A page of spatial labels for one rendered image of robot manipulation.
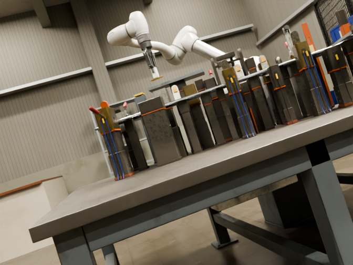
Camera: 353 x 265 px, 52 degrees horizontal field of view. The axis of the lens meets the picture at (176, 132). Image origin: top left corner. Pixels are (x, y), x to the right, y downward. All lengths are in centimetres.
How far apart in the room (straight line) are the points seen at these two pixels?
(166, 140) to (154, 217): 79
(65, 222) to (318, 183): 75
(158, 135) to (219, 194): 77
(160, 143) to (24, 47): 697
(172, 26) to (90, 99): 258
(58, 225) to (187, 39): 210
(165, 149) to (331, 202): 86
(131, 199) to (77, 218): 14
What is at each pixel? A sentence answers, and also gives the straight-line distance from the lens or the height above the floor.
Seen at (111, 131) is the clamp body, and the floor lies 94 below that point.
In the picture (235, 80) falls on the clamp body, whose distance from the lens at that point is 174.
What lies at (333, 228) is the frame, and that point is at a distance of 124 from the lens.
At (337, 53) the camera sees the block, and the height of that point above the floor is 94.
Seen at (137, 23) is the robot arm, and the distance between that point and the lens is 240.
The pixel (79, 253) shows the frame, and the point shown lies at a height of 59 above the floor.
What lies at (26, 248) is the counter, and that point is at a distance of 541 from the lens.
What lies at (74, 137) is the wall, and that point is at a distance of 802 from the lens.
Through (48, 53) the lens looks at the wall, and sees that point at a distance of 842.
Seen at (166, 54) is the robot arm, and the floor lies 143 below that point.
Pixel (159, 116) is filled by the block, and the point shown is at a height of 93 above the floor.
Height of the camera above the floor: 79
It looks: 1 degrees up
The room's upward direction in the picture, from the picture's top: 18 degrees counter-clockwise
